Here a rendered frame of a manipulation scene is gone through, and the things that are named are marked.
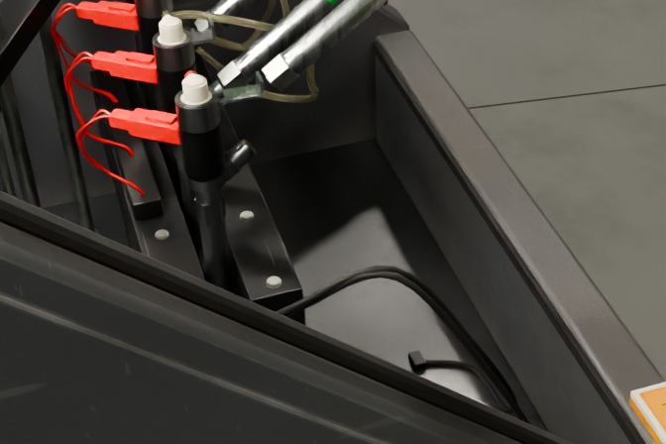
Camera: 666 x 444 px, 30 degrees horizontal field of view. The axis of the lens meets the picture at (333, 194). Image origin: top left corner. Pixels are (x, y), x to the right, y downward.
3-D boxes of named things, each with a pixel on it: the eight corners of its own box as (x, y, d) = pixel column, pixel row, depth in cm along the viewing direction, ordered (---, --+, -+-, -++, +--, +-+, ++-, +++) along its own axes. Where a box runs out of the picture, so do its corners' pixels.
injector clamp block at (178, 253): (314, 434, 95) (303, 284, 86) (185, 468, 93) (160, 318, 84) (215, 182, 121) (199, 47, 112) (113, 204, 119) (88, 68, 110)
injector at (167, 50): (251, 268, 99) (226, 37, 86) (189, 281, 98) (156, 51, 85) (242, 246, 101) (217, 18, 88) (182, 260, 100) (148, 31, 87)
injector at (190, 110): (277, 333, 93) (255, 96, 80) (211, 349, 92) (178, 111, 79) (267, 309, 95) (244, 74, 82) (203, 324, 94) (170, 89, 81)
